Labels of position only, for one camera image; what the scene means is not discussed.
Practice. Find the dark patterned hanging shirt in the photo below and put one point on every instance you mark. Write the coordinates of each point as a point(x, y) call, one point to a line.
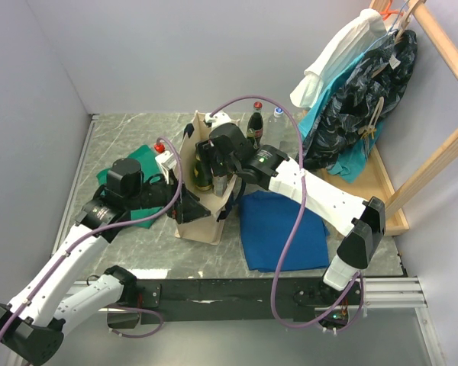
point(399, 52)

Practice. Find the blue folded t-shirt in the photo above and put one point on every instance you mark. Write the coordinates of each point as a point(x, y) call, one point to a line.
point(266, 220)

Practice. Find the clear water bottle blue cap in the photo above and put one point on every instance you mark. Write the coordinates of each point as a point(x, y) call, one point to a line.
point(275, 128)

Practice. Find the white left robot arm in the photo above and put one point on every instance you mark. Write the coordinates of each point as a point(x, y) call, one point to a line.
point(34, 323)

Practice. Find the turquoise hanging shirt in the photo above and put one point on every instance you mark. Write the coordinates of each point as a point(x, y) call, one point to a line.
point(334, 139)

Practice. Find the green glass bottle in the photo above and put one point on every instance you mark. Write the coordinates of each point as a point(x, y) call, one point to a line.
point(254, 137)
point(202, 181)

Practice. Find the green glass bottle middle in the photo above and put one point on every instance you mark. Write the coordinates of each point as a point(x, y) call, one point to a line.
point(202, 181)

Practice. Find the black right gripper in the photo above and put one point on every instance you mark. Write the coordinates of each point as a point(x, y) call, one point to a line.
point(217, 171)

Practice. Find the green glass bottle front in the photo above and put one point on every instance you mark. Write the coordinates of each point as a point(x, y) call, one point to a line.
point(254, 137)

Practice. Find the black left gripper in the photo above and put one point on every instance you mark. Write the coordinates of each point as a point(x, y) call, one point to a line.
point(187, 207)

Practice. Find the wooden clothes rack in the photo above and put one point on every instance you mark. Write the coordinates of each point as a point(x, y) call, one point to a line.
point(415, 163)

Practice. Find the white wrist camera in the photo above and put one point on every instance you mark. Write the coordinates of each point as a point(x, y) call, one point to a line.
point(214, 121)
point(165, 158)

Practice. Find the white hanging shirt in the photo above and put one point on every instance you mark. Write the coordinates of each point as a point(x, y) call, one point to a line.
point(345, 46)

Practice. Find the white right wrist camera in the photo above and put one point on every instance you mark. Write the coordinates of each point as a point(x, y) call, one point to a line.
point(214, 121)

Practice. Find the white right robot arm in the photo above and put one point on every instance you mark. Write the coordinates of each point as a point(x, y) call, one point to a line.
point(360, 221)

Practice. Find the red silver beverage can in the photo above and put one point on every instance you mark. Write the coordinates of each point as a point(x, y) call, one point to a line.
point(219, 184)

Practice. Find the dark cola glass bottle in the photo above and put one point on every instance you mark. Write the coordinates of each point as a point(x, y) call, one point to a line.
point(256, 118)

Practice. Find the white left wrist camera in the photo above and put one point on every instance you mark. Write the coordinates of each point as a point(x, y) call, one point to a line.
point(165, 158)

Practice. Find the orange clothes hanger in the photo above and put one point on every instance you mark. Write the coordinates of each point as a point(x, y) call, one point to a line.
point(388, 11)

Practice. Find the beige canvas tote bag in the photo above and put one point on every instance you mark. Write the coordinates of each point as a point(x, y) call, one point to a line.
point(206, 229)

